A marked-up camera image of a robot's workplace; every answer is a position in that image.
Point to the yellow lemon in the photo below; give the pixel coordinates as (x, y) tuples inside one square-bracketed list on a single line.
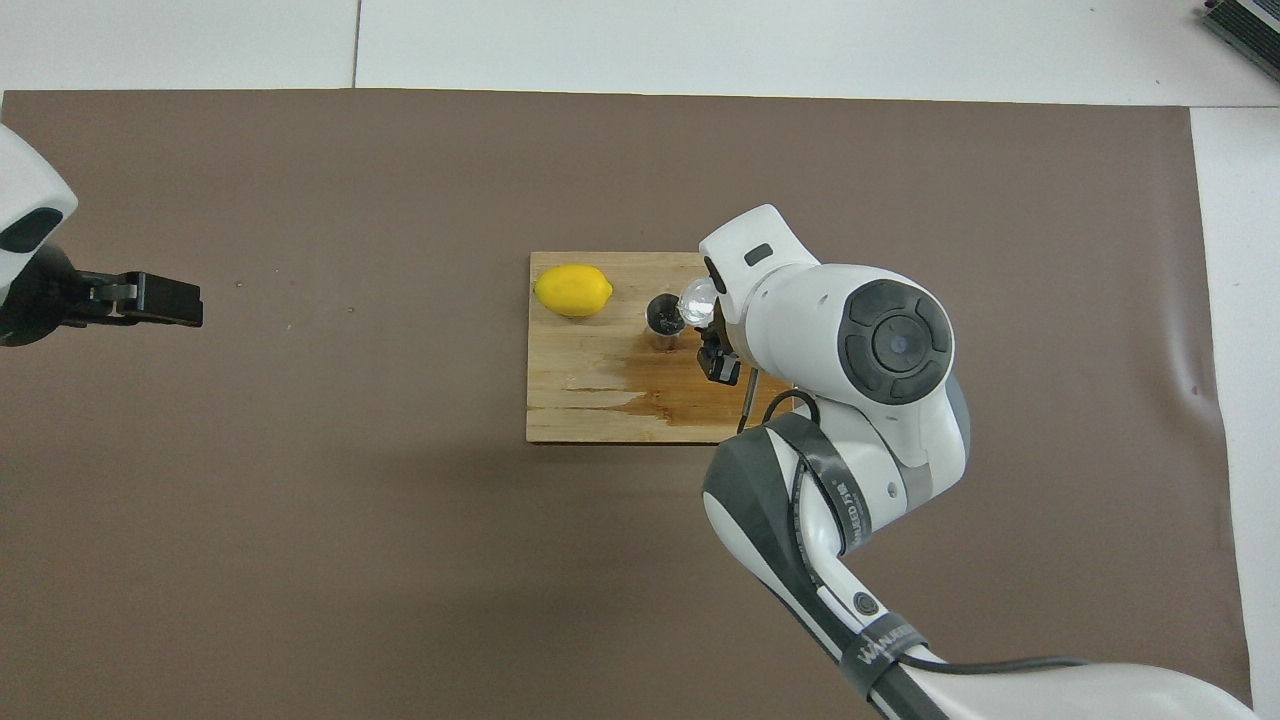
[(572, 290)]

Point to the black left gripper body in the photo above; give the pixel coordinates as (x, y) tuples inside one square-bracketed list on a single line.
[(45, 305)]

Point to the grey ribbed metal device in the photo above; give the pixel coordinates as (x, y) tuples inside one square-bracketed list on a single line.
[(1245, 25)]

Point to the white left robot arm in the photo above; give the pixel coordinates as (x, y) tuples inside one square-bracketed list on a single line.
[(25, 180)]

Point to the brown paper table mat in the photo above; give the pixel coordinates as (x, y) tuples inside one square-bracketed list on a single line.
[(400, 550)]

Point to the small clear plastic cup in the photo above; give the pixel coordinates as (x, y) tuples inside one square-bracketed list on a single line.
[(697, 298)]

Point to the steel double jigger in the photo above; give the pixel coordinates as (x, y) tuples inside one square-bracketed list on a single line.
[(660, 318)]

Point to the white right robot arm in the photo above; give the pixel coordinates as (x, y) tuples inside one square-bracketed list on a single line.
[(820, 320)]

